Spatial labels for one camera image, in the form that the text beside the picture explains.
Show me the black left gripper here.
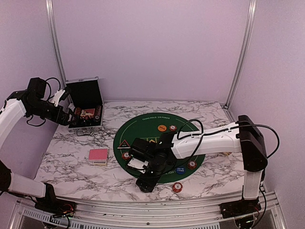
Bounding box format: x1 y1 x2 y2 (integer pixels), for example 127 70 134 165
28 100 78 125

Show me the red chip stack front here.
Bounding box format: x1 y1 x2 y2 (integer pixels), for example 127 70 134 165
172 182 183 193

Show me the red chip stack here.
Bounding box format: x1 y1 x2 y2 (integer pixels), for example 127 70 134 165
172 182 183 193
187 160 197 170
122 152 132 161

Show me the blue small blind button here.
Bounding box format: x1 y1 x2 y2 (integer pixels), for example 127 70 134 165
175 167 186 175

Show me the red backed card deck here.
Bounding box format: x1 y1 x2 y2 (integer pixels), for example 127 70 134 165
88 148 108 163

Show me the orange big blind button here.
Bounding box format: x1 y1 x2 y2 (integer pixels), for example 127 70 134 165
157 125 167 132

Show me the red chip top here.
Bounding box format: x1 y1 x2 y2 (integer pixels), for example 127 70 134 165
169 125 177 131

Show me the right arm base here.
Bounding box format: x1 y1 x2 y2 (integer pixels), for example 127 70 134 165
219 200 262 219

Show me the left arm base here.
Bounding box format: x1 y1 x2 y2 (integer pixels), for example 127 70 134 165
35 199 76 217

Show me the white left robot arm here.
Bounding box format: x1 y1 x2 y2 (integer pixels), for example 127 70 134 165
0 77 74 212

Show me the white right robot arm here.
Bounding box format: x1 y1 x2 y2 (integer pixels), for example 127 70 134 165
127 115 268 214

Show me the orange chip row in case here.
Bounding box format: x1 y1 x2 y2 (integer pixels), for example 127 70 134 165
74 107 82 118

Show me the boxed card deck in case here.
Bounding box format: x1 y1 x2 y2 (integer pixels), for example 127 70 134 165
80 108 95 119

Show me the aluminium poker case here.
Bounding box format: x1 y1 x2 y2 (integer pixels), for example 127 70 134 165
66 76 104 136

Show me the dark chip row in case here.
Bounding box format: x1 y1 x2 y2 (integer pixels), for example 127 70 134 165
93 105 102 122

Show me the triangular all in button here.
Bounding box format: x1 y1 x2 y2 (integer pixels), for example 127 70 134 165
117 140 131 149

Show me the blue card box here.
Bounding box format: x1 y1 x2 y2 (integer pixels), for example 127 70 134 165
89 161 107 166

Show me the round green poker mat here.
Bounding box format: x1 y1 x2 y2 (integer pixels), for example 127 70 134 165
113 113 205 184

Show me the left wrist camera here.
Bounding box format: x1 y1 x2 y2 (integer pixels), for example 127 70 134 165
51 87 71 107

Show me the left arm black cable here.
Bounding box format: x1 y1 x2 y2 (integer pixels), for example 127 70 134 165
26 76 61 128

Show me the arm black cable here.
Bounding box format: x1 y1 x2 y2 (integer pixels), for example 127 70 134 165
26 76 61 128
177 119 280 159

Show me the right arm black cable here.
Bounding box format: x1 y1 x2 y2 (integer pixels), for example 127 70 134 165
177 119 280 159

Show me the front aluminium rail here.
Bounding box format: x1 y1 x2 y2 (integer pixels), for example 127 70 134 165
9 190 286 229

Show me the left aluminium frame post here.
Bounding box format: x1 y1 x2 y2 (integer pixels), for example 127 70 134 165
46 0 66 87

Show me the aluminium frame post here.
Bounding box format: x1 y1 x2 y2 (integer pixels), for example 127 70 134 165
224 0 257 109
46 0 66 87

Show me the right aluminium frame post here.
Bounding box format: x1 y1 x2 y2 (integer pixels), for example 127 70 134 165
224 0 257 109

